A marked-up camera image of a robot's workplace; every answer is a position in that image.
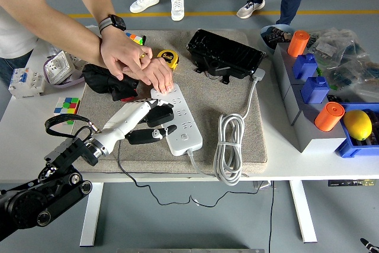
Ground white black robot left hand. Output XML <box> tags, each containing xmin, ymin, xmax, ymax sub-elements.
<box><xmin>94</xmin><ymin>98</ymin><xmax>178</xmax><ymax>150</ymax></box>

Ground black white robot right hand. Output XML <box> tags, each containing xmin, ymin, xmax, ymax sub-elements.
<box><xmin>359</xmin><ymin>237</ymin><xmax>379</xmax><ymax>253</ymax></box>

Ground person's right hand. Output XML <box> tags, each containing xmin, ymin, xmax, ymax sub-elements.
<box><xmin>121</xmin><ymin>57</ymin><xmax>175</xmax><ymax>94</ymax></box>

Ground person's left hand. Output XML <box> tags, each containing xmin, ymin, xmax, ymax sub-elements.
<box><xmin>99</xmin><ymin>26</ymin><xmax>154</xmax><ymax>85</ymax></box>

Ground thin black adapter cord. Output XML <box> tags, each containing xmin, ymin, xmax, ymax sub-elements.
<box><xmin>117</xmin><ymin>140</ymin><xmax>267</xmax><ymax>209</ymax></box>

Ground white power strip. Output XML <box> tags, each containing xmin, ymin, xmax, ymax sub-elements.
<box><xmin>150</xmin><ymin>82</ymin><xmax>204</xmax><ymax>157</ymax></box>

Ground yellow tape measure round label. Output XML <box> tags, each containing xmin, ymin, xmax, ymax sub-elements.
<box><xmin>156</xmin><ymin>49</ymin><xmax>181</xmax><ymax>72</ymax></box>

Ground large Rubik's cube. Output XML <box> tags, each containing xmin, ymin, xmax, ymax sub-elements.
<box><xmin>126</xmin><ymin>31</ymin><xmax>146</xmax><ymax>46</ymax></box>

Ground black wrist watch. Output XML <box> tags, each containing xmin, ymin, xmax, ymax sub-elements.
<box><xmin>97</xmin><ymin>14</ymin><xmax>127</xmax><ymax>36</ymax></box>

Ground black cloth bag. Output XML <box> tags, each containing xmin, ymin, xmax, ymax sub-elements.
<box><xmin>82</xmin><ymin>63</ymin><xmax>140</xmax><ymax>102</ymax></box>

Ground grey-brown mat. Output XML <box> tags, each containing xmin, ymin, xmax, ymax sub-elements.
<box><xmin>64</xmin><ymin>29</ymin><xmax>269</xmax><ymax>175</ymax></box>

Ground lavender bowl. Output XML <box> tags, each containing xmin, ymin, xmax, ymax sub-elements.
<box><xmin>43</xmin><ymin>54</ymin><xmax>86</xmax><ymax>88</ymax></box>

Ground small Rubik's cube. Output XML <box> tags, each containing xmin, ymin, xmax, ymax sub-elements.
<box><xmin>53</xmin><ymin>97</ymin><xmax>81</xmax><ymax>125</ymax></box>

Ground black table control panel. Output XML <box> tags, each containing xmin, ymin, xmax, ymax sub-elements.
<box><xmin>327</xmin><ymin>178</ymin><xmax>374</xmax><ymax>187</ymax></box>

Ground black ribbed device case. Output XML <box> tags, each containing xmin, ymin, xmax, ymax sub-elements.
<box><xmin>186</xmin><ymin>29</ymin><xmax>266</xmax><ymax>84</ymax></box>

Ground clear bag of parts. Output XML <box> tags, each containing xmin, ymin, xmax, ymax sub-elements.
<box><xmin>44</xmin><ymin>42</ymin><xmax>65</xmax><ymax>57</ymax></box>

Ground white table leg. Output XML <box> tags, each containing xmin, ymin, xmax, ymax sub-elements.
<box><xmin>288</xmin><ymin>180</ymin><xmax>318</xmax><ymax>244</ymax></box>
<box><xmin>79</xmin><ymin>181</ymin><xmax>104</xmax><ymax>247</ymax></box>

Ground blue storage bin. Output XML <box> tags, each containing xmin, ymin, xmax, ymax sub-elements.
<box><xmin>334</xmin><ymin>101</ymin><xmax>379</xmax><ymax>158</ymax></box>

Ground white circuit breaker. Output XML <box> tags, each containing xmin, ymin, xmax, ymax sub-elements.
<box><xmin>8</xmin><ymin>68</ymin><xmax>46</xmax><ymax>100</ymax></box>

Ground light blue bowl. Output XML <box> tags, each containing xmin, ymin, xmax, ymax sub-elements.
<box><xmin>259</xmin><ymin>24</ymin><xmax>297</xmax><ymax>52</ymax></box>

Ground dark circuit boards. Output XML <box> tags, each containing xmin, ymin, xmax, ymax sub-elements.
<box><xmin>262</xmin><ymin>26</ymin><xmax>294</xmax><ymax>44</ymax></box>

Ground yellow lemon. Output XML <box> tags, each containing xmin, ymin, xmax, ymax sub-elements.
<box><xmin>343</xmin><ymin>110</ymin><xmax>372</xmax><ymax>141</ymax></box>

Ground grey block holder box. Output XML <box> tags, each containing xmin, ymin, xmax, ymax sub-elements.
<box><xmin>272</xmin><ymin>41</ymin><xmax>347</xmax><ymax>153</ymax></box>

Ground orange cylinder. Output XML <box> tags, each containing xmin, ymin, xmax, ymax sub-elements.
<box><xmin>314</xmin><ymin>101</ymin><xmax>345</xmax><ymax>132</ymax></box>
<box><xmin>287</xmin><ymin>30</ymin><xmax>310</xmax><ymax>57</ymax></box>

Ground blue plastic block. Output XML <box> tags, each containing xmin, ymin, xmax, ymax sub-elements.
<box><xmin>300</xmin><ymin>76</ymin><xmax>330</xmax><ymax>105</ymax></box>
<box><xmin>292</xmin><ymin>53</ymin><xmax>319</xmax><ymax>81</ymax></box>

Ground clear bag of components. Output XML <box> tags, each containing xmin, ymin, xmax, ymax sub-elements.
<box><xmin>322</xmin><ymin>57</ymin><xmax>379</xmax><ymax>103</ymax></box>
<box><xmin>307</xmin><ymin>28</ymin><xmax>371</xmax><ymax>69</ymax></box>

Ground white wall socket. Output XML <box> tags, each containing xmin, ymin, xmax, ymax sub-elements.
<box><xmin>47</xmin><ymin>50</ymin><xmax>73</xmax><ymax>84</ymax></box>
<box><xmin>69</xmin><ymin>54</ymin><xmax>88</xmax><ymax>69</ymax></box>

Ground white power strip cable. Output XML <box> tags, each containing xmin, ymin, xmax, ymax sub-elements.
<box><xmin>186</xmin><ymin>68</ymin><xmax>266</xmax><ymax>187</ymax></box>

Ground hanging black cable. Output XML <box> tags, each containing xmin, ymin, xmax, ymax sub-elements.
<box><xmin>268</xmin><ymin>180</ymin><xmax>276</xmax><ymax>253</ymax></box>

